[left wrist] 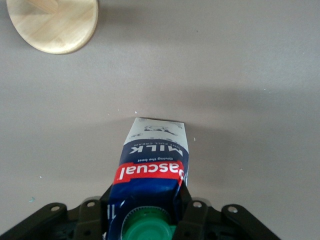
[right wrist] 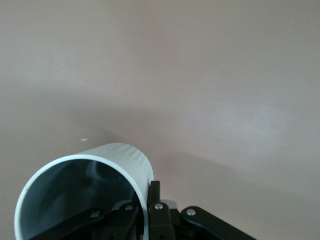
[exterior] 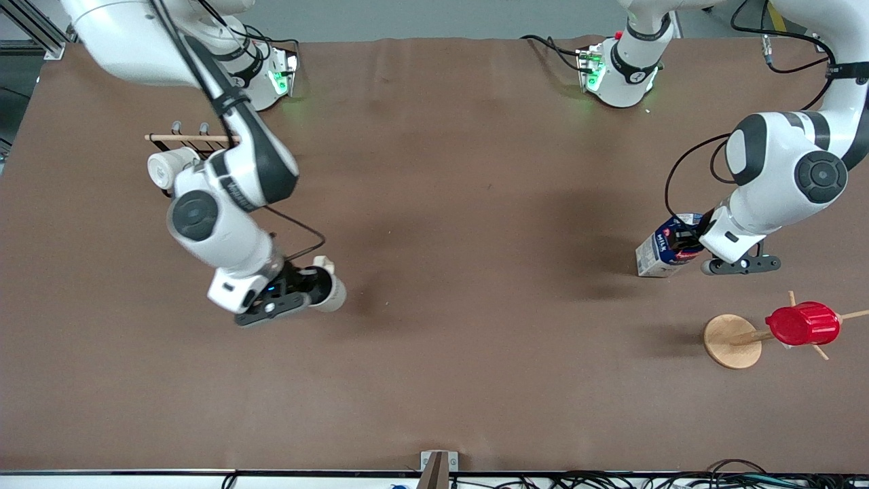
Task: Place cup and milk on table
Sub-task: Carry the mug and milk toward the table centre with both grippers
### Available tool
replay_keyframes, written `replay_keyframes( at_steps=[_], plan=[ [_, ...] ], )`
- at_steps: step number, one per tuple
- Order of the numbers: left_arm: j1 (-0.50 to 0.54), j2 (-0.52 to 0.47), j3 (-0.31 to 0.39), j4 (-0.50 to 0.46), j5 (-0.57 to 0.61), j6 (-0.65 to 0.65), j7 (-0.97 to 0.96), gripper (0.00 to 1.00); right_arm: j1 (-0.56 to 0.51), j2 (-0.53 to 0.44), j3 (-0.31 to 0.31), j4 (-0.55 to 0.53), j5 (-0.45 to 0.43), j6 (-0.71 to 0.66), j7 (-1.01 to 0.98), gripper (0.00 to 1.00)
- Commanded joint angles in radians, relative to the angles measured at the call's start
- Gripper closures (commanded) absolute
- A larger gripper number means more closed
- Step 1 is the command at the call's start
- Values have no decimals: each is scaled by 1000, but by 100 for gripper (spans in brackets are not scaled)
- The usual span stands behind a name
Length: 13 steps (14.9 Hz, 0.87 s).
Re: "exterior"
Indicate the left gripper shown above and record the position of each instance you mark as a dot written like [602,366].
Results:
[693,238]

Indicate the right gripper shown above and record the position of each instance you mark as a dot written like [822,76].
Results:
[297,276]

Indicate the white ceramic cup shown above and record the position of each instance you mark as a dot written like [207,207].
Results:
[337,293]

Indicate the blue and white milk carton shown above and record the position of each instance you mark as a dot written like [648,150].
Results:
[652,258]

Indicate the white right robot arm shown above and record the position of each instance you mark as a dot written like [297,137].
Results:
[204,217]

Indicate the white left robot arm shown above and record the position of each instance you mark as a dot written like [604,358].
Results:
[774,170]

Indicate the red plastic cup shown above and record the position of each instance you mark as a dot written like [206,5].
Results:
[804,324]

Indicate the wooden mug tree stand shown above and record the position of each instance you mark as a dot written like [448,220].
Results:
[730,343]

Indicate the brown table cover sheet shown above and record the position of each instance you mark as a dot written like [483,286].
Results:
[475,204]

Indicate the white mug with printed base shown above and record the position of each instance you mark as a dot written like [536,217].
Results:
[166,168]

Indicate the metal bracket with post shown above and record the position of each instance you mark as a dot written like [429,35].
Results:
[428,462]

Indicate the aluminium frame profile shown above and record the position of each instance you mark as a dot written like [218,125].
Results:
[41,37]

